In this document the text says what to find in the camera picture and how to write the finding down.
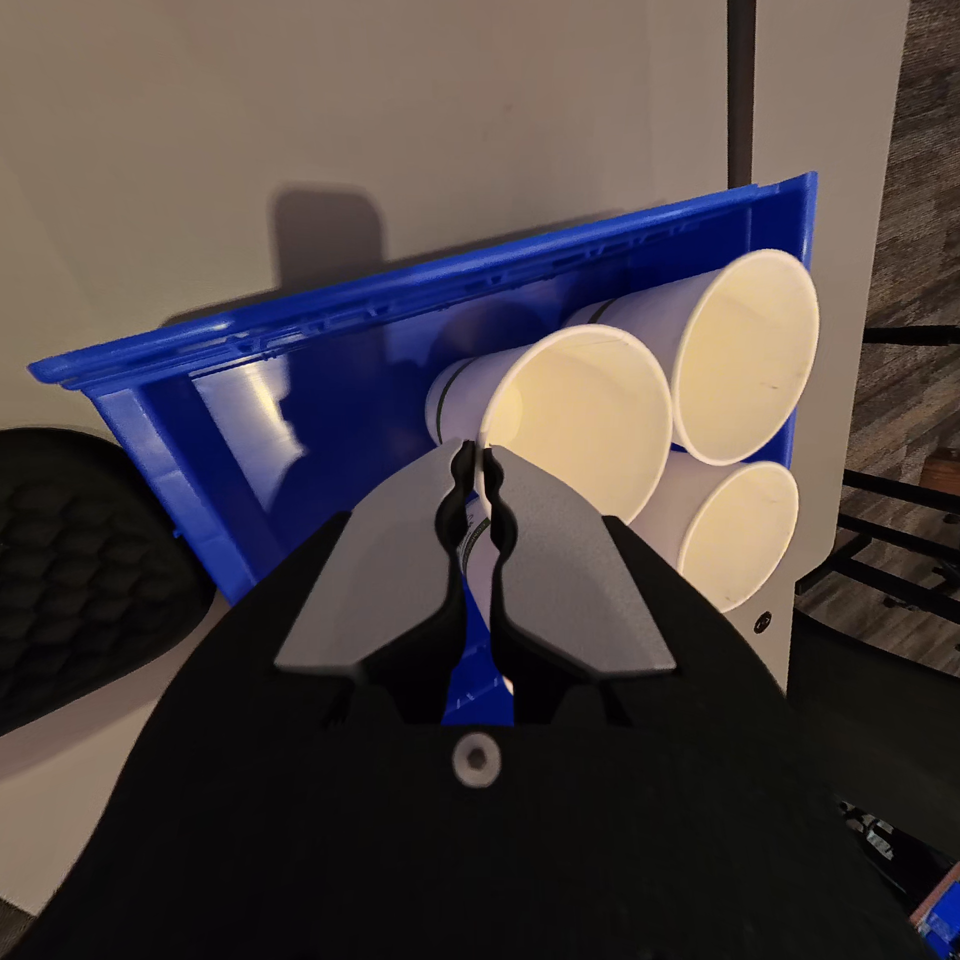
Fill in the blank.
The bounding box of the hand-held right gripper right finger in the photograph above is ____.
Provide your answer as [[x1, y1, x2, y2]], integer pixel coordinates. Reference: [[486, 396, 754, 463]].
[[477, 443, 679, 729]]

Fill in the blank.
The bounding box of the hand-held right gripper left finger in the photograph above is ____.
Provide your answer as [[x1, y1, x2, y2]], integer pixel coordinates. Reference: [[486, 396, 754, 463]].
[[273, 438, 484, 729]]

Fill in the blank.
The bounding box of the white paper cup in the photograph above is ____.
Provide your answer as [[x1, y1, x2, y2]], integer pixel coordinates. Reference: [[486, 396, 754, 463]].
[[638, 450, 802, 613], [567, 248, 822, 463], [428, 326, 676, 571]]

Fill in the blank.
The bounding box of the blue plastic bin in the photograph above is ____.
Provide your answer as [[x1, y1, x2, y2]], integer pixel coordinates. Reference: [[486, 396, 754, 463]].
[[27, 170, 822, 729]]

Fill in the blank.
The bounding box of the black textured pad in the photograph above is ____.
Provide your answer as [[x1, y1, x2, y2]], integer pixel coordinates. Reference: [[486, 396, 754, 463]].
[[0, 428, 219, 736]]

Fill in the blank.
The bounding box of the black office chair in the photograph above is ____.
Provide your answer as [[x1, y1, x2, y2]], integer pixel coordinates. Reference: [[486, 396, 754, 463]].
[[791, 608, 960, 841]]

